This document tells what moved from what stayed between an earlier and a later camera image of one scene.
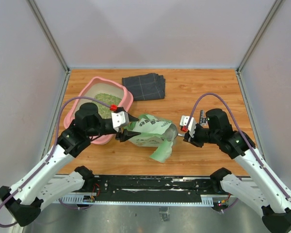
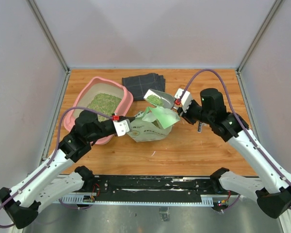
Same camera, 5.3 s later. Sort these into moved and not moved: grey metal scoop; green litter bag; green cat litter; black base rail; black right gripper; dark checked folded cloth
Moved: green litter bag; grey metal scoop; black right gripper
Not moved: dark checked folded cloth; black base rail; green cat litter
